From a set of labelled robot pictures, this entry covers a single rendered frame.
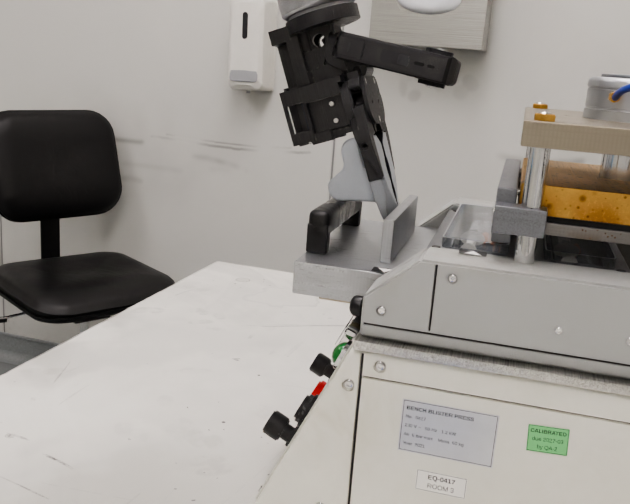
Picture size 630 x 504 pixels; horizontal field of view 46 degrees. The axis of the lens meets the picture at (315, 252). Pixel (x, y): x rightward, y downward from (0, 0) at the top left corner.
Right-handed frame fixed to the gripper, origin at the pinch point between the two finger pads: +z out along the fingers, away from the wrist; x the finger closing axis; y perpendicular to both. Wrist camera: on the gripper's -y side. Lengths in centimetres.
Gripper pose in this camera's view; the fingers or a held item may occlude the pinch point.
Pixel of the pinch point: (394, 210)
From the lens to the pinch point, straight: 74.5
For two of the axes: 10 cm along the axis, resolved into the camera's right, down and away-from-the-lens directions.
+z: 2.6, 9.5, 1.5
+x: -2.7, 2.2, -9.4
